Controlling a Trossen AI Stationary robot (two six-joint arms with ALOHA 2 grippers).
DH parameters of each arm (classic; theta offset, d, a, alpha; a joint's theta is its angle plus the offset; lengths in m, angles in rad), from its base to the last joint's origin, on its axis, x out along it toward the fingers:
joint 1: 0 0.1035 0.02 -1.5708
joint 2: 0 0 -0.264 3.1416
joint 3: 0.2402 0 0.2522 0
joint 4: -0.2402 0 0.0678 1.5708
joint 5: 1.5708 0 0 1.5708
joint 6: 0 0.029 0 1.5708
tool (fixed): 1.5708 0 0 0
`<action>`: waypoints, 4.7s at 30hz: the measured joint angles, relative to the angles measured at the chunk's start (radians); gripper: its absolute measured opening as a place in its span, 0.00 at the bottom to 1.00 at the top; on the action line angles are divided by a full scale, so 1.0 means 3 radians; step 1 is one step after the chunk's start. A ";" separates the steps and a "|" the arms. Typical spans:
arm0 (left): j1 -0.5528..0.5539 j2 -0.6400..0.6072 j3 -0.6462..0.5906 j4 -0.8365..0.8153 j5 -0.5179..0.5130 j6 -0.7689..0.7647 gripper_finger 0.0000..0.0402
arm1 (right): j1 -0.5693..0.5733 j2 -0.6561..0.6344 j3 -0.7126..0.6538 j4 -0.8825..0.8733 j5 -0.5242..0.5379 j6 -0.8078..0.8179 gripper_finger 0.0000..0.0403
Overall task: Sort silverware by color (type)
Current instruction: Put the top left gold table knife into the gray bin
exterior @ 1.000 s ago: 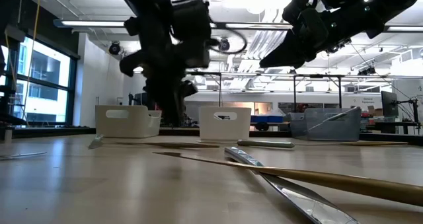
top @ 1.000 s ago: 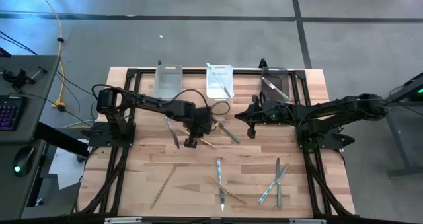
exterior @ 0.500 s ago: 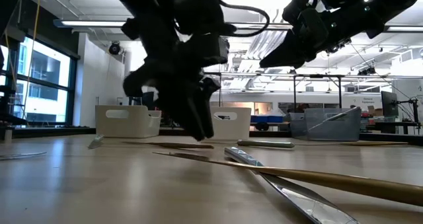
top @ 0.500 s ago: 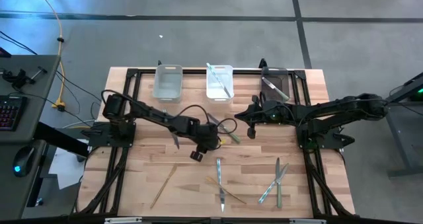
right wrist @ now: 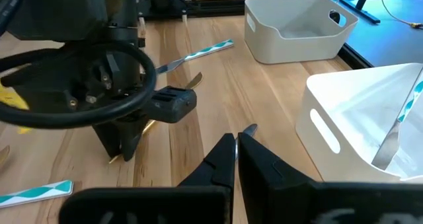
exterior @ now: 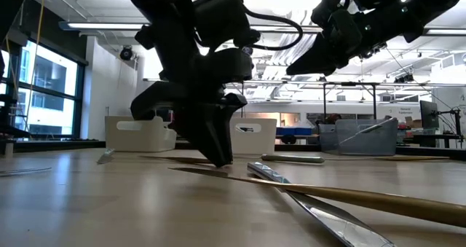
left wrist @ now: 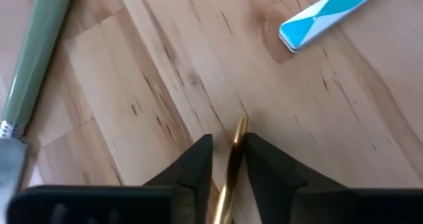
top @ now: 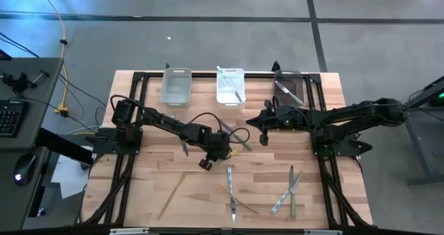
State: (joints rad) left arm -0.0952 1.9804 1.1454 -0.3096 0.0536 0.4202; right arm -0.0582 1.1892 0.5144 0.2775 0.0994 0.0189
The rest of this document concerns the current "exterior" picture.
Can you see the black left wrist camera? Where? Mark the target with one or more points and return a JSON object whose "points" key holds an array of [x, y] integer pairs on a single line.
{"points": [[222, 14]]}

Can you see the black background station frame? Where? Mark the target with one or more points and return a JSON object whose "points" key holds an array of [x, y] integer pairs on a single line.
{"points": [[374, 105]]}

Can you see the black ceiling track spotlight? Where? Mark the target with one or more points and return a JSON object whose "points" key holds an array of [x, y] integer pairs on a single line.
{"points": [[404, 78]]}

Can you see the black aluminium table frame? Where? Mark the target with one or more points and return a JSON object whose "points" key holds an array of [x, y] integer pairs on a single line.
{"points": [[54, 145]]}

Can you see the wooden chopstick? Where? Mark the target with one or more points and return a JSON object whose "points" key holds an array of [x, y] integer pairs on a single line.
{"points": [[364, 199], [22, 172]]}

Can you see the person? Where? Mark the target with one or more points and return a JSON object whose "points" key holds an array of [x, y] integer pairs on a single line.
{"points": [[333, 118]]}

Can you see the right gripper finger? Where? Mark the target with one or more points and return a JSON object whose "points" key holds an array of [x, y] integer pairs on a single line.
{"points": [[316, 55], [316, 71]]}

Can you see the long ceiling light bar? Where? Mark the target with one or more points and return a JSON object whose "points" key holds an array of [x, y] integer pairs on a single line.
{"points": [[109, 26]]}

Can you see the dark equipment rack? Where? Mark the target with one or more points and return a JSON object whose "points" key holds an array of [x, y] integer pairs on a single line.
{"points": [[7, 132]]}

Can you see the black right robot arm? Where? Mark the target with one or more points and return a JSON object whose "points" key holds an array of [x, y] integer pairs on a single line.
{"points": [[418, 6]]}

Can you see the large glass window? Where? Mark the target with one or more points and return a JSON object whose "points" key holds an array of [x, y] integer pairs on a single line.
{"points": [[47, 72]]}

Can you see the wooden stick utensil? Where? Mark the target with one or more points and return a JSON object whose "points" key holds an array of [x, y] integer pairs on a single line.
{"points": [[182, 160]]}

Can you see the blue crate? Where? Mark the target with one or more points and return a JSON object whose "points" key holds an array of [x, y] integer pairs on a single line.
{"points": [[295, 131]]}

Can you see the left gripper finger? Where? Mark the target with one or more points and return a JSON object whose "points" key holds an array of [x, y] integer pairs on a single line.
{"points": [[230, 137], [207, 134]]}

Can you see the dark background desk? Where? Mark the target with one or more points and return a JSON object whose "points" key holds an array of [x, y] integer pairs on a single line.
{"points": [[429, 137]]}

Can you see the black computer monitor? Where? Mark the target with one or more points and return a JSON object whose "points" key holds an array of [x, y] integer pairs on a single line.
{"points": [[429, 114]]}

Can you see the grey translucent plastic bin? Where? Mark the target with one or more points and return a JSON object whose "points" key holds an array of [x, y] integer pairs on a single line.
{"points": [[364, 146]]}

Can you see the cardboard box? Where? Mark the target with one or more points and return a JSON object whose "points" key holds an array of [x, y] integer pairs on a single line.
{"points": [[415, 123]]}

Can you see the white plastic bin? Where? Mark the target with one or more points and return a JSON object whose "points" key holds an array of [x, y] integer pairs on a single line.
{"points": [[255, 143], [145, 139]]}

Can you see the small silver metal piece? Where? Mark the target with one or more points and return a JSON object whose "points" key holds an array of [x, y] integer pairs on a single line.
{"points": [[106, 157]]}

